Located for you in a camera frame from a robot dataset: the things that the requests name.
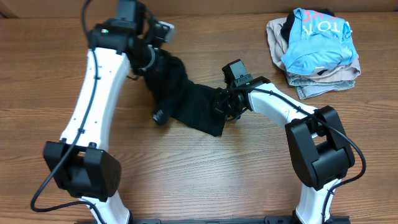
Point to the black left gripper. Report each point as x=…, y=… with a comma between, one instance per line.
x=152, y=66

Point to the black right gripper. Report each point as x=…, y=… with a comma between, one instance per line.
x=222, y=106

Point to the black t-shirt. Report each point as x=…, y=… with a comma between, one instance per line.
x=179, y=98

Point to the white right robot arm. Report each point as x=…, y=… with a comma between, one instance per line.
x=319, y=150

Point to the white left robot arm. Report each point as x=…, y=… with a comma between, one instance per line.
x=126, y=46

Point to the grey denim folded garment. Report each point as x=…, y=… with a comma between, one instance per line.
x=307, y=88

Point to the black garment in pile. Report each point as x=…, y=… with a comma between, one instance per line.
x=287, y=26

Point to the light blue printed t-shirt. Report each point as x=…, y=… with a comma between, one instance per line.
x=318, y=41

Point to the beige folded garment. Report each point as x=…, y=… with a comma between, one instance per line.
x=278, y=47

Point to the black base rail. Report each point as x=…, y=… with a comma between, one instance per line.
x=211, y=221

